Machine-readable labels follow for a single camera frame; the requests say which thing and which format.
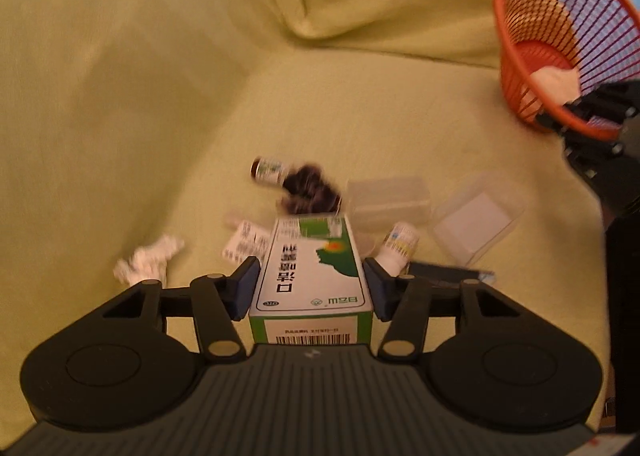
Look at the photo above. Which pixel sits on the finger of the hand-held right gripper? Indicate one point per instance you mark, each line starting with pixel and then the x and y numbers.
pixel 590 156
pixel 607 99

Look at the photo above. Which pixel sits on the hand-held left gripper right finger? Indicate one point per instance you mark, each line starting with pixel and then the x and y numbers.
pixel 377 291

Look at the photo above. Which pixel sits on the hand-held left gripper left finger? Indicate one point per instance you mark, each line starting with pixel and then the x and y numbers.
pixel 247 286

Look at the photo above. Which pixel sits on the green and white medicine box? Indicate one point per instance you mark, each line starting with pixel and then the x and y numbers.
pixel 310 276

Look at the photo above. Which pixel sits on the orange plastic mesh basket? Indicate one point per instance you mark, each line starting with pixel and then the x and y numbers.
pixel 530 61

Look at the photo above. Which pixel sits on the dark purple velvet scrunchie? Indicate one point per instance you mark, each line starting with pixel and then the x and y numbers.
pixel 310 188

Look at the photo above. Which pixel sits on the white printed packet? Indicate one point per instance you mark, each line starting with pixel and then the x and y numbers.
pixel 245 238

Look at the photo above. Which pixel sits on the white medicine bottle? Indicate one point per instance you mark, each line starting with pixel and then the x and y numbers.
pixel 397 246

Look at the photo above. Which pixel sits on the white tissue wad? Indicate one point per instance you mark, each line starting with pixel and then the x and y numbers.
pixel 555 81

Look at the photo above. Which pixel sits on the clear plastic box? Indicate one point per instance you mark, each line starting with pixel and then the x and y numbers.
pixel 387 201

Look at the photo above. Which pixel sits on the crumpled white tissue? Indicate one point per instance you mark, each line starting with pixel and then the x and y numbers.
pixel 147 258

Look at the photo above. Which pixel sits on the small brown-capped vial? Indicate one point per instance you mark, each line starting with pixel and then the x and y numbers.
pixel 270 170

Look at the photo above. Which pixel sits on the clear plastic lid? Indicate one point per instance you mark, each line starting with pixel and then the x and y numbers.
pixel 475 221

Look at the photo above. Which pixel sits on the yellow-green blanket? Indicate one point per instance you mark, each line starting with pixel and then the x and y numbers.
pixel 150 86

